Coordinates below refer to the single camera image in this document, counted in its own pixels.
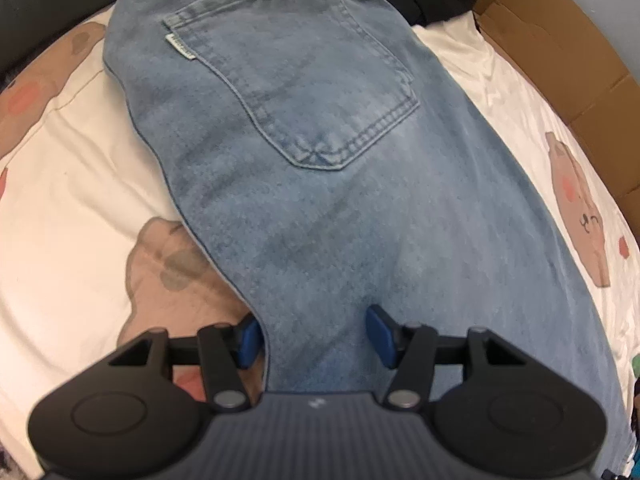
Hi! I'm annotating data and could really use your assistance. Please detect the blue denim pants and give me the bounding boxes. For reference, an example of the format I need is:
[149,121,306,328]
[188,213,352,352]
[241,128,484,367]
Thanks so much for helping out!
[103,0,636,471]

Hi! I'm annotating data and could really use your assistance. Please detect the cream bear print bedsheet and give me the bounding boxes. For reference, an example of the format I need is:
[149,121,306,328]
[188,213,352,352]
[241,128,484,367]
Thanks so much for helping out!
[1,12,639,479]

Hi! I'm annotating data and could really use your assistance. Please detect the brown cardboard sheet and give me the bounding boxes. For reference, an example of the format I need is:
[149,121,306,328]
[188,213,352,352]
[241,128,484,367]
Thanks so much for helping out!
[474,0,639,232]

